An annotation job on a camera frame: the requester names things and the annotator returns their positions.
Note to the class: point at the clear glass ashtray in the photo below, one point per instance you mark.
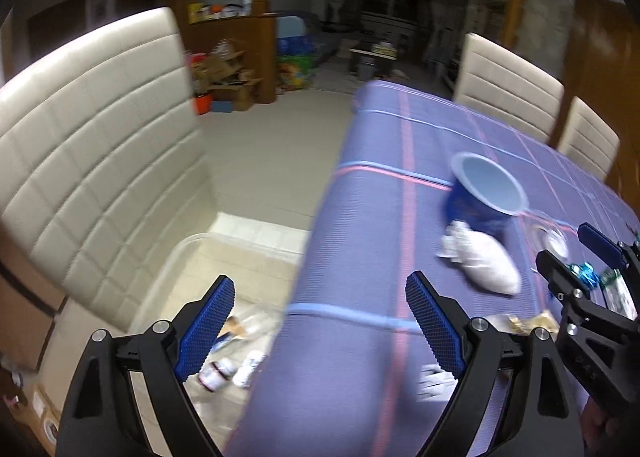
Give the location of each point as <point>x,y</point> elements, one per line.
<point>543,233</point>

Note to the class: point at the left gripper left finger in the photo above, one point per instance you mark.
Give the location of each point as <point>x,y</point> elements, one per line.
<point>101,416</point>

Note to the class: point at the grey white packet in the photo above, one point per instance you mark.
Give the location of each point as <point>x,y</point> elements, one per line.
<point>246,371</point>

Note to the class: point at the person's right hand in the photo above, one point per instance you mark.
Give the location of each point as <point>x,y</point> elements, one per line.
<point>607,435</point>

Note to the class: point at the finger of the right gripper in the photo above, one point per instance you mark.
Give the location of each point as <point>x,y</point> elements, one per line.
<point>612,254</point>
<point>563,283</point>

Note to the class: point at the cream chair at left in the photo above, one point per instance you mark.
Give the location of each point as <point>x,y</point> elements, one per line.
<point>106,188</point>

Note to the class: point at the orange bucket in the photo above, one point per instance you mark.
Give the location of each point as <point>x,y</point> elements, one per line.
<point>203,103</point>

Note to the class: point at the colourful blue green bag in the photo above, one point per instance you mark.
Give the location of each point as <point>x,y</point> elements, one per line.
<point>295,60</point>

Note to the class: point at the white sticker label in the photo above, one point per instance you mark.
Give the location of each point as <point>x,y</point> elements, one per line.
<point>435,384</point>

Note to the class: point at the cream chair far middle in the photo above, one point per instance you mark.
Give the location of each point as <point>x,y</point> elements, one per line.
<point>498,83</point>

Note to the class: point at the plaid purple tablecloth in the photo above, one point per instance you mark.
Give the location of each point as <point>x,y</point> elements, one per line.
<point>342,376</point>

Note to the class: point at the wooden partition cabinet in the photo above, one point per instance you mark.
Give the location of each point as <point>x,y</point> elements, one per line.
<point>257,34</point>

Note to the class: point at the blue foil wrapper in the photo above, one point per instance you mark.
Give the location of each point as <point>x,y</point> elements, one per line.
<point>587,279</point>

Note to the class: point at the cream chair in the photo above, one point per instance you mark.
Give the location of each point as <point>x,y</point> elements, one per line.
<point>588,141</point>
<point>106,188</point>
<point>498,83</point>

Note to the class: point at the clear plastic trash bin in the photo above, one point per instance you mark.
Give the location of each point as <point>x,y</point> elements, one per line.
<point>263,275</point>

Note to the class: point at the blue paper cup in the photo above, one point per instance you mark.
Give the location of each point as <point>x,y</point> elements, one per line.
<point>484,195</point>

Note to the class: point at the cream chair far right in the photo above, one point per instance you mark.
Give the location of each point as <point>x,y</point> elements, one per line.
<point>588,141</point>

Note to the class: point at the white tissue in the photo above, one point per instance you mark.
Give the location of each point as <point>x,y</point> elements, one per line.
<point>482,259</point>

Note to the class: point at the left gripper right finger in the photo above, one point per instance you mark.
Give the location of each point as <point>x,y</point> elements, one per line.
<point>538,417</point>

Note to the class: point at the cardboard box pile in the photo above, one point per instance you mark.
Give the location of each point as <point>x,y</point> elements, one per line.
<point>223,74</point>

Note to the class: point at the yellowish wrapper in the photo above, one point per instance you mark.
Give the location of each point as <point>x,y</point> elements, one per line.
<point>510,323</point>

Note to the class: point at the blue gold box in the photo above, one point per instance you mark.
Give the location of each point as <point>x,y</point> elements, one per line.
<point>233,330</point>

